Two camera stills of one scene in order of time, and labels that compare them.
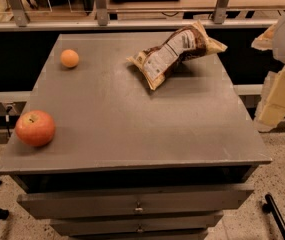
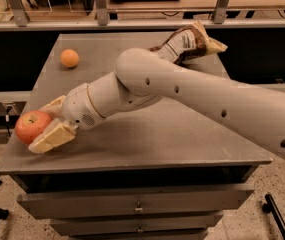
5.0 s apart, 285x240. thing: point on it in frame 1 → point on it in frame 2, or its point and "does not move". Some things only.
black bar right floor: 270,207 does not move
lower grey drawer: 84,224 does not move
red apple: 35,128 does not move
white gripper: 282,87 → 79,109
